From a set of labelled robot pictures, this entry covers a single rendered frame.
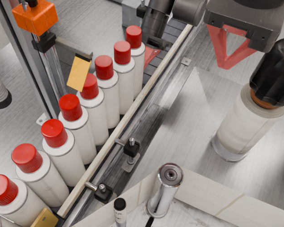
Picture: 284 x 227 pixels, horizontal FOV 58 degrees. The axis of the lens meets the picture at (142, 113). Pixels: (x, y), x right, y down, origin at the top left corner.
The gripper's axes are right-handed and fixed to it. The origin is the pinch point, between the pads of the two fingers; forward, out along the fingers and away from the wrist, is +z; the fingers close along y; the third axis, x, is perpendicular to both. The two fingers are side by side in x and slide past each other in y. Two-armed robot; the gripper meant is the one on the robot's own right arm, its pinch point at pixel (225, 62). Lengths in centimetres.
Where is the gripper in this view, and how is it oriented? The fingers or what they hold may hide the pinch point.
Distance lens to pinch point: 33.8
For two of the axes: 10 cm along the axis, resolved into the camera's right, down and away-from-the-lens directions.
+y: 4.5, -7.3, 5.2
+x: -8.9, -3.9, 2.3
